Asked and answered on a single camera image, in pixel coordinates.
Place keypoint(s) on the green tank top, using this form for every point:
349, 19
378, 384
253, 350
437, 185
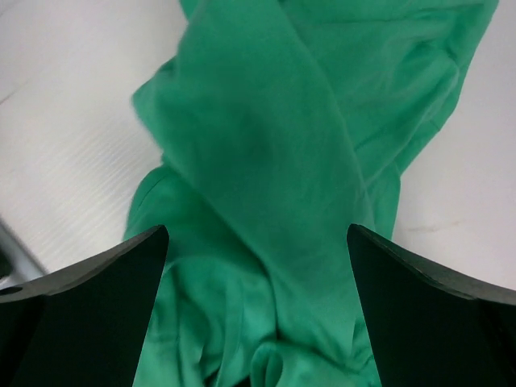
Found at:
281, 124

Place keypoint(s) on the front aluminium rail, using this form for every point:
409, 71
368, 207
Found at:
18, 265

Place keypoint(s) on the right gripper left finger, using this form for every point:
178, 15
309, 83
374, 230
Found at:
83, 325

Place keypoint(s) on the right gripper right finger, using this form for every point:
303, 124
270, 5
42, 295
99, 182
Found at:
430, 325

